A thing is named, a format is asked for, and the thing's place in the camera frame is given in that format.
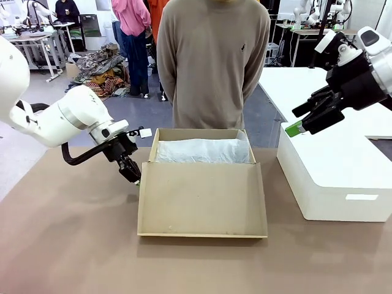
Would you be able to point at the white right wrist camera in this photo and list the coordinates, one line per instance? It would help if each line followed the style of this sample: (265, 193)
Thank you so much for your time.
(324, 41)

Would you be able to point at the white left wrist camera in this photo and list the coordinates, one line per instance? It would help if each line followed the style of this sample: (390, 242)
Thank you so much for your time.
(146, 133)

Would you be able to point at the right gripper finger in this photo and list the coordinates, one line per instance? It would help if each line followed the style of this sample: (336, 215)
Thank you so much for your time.
(324, 118)
(318, 99)

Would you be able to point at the person in pink hoodie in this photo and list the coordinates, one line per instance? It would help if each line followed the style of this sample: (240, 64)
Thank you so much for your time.
(131, 18)

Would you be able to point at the white background desk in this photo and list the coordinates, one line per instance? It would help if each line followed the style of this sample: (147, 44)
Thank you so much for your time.
(67, 26)

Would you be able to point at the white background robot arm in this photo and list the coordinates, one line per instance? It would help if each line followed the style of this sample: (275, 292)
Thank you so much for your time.
(7, 18)
(298, 12)
(38, 12)
(340, 13)

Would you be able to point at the person in beige sweater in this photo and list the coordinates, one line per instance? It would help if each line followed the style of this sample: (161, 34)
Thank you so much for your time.
(211, 61)

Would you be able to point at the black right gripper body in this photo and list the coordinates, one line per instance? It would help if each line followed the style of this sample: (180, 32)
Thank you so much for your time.
(358, 82)

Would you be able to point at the person in black top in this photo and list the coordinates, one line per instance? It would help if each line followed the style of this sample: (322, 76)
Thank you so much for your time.
(67, 12)

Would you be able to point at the dark grey crate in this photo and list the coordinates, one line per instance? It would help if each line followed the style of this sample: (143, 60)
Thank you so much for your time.
(92, 29)

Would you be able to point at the grey background work table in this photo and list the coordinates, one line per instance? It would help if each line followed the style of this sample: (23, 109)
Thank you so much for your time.
(30, 38)

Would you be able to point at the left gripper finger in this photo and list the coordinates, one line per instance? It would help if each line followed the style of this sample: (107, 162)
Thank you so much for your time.
(125, 172)
(134, 170)

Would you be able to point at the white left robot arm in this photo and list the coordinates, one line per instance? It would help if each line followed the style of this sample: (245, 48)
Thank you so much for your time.
(70, 116)

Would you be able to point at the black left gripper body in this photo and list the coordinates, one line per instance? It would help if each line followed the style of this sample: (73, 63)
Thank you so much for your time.
(118, 150)

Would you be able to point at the white background table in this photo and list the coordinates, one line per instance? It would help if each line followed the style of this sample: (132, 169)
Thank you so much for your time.
(309, 32)

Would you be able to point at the brown cardboard shoe box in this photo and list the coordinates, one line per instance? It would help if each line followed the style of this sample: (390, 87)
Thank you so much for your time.
(199, 199)

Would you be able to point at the large white foam box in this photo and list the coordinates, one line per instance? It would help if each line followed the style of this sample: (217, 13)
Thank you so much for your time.
(330, 171)

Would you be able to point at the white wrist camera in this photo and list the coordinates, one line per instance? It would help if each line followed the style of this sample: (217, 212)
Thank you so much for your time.
(146, 133)
(324, 41)

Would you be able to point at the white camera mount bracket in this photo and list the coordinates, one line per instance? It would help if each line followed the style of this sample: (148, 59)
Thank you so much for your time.
(347, 55)

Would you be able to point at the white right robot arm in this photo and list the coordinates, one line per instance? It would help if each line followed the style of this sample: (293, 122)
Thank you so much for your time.
(379, 61)

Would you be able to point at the person in orange top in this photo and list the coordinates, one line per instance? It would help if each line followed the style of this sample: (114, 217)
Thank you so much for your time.
(155, 12)

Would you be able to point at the white tissue paper sheet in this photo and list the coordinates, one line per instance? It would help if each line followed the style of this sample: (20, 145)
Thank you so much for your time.
(202, 151)

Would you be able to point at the small cardboard box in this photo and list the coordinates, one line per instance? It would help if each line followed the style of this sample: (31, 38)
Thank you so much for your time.
(73, 70)

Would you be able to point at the white plastic bin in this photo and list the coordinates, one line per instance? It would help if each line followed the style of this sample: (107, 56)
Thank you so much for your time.
(111, 35)

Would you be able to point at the pile of patterned clothes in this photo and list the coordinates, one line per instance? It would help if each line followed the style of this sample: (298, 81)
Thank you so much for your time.
(101, 70)

